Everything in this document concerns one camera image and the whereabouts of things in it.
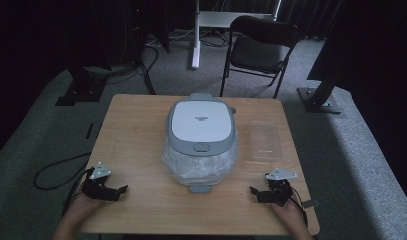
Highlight grey and white trash bin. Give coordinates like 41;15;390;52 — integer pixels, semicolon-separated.
161;92;239;194

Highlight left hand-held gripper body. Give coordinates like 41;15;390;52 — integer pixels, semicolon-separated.
80;162;123;202

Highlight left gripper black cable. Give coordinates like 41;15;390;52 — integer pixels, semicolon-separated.
33;152;94;218

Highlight clear plastic bin liner bag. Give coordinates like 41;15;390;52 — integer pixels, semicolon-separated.
161;132;239;187

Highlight white desk frame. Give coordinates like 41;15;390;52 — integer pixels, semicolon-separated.
190;0;283;70

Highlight black slanted stand with base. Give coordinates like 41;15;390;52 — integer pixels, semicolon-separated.
296;49;346;115

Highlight person's right hand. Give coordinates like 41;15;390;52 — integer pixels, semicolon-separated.
270;199;309;231

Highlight black stand with square base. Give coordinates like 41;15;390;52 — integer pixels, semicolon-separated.
54;49;113;107

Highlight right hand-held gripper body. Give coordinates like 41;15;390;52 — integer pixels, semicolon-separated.
257;167;299;207

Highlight person's left hand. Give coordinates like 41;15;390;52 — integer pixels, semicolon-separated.
62;193;107;228

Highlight black floor cables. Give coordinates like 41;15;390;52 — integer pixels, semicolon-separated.
85;28;232;96

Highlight grey tape piece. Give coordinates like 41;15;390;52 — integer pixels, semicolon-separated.
302;199;321;210

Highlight clear plastic container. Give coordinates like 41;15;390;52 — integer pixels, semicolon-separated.
246;120;283;163

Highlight black folding chair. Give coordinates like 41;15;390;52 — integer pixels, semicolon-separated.
219;15;301;100

